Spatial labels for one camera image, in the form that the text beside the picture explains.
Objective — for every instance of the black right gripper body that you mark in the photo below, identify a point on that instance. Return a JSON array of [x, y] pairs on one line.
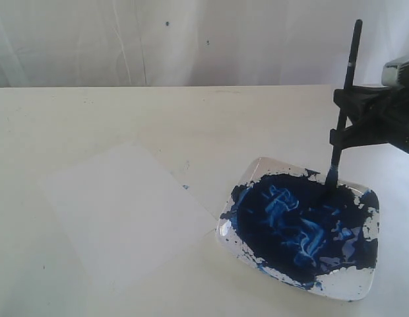
[[388, 118]]

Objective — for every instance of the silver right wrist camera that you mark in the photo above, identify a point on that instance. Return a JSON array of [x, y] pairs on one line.
[[396, 73]]

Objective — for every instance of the white tray with blue paint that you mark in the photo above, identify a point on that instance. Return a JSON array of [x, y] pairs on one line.
[[281, 220]]

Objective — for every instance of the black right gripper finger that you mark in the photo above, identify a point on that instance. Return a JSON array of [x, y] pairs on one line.
[[359, 136], [357, 99]]

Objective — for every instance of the white paper sheet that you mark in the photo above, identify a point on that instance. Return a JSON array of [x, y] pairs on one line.
[[124, 214]]

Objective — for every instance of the white backdrop cloth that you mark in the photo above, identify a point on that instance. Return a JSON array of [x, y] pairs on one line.
[[195, 43]]

